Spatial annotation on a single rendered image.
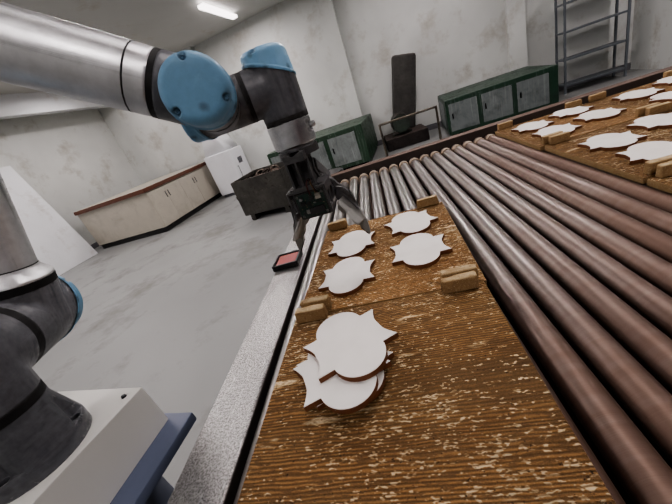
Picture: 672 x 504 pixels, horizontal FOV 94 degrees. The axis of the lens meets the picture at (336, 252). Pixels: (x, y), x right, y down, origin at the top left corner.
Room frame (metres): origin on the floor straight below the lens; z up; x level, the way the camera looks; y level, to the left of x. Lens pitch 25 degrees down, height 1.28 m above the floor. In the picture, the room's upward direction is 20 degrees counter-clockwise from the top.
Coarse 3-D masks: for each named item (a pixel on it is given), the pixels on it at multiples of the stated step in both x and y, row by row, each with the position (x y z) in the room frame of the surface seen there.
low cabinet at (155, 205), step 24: (192, 168) 8.25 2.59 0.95; (144, 192) 6.69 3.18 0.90; (168, 192) 7.26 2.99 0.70; (192, 192) 7.91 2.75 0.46; (216, 192) 8.70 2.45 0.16; (96, 216) 7.30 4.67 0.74; (120, 216) 7.09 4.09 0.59; (144, 216) 6.88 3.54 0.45; (168, 216) 6.93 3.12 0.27; (96, 240) 7.46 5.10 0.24; (120, 240) 7.28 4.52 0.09
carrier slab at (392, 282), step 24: (384, 216) 0.86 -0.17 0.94; (336, 240) 0.82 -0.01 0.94; (384, 240) 0.71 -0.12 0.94; (456, 240) 0.58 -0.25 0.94; (384, 264) 0.59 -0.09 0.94; (456, 264) 0.50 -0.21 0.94; (312, 288) 0.61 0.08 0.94; (384, 288) 0.51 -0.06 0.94; (408, 288) 0.48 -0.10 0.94; (432, 288) 0.46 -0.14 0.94
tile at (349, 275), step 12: (336, 264) 0.66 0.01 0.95; (348, 264) 0.64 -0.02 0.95; (360, 264) 0.62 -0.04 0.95; (372, 264) 0.61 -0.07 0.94; (336, 276) 0.60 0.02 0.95; (348, 276) 0.58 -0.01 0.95; (360, 276) 0.57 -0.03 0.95; (372, 276) 0.55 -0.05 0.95; (324, 288) 0.58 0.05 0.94; (336, 288) 0.55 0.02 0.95; (348, 288) 0.54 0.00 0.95; (360, 288) 0.54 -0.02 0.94
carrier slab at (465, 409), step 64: (320, 320) 0.48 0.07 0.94; (384, 320) 0.42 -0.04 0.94; (448, 320) 0.37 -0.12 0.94; (448, 384) 0.26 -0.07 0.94; (512, 384) 0.24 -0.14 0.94; (256, 448) 0.27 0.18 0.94; (320, 448) 0.24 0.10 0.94; (384, 448) 0.22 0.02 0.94; (448, 448) 0.20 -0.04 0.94; (512, 448) 0.18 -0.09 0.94; (576, 448) 0.16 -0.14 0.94
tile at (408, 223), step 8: (400, 216) 0.80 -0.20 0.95; (408, 216) 0.78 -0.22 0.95; (416, 216) 0.76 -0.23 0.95; (424, 216) 0.74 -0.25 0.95; (432, 216) 0.72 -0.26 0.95; (392, 224) 0.76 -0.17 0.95; (400, 224) 0.75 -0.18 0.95; (408, 224) 0.73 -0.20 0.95; (416, 224) 0.71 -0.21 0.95; (424, 224) 0.70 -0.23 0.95; (392, 232) 0.72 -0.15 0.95; (400, 232) 0.71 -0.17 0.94; (408, 232) 0.68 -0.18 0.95; (416, 232) 0.67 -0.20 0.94
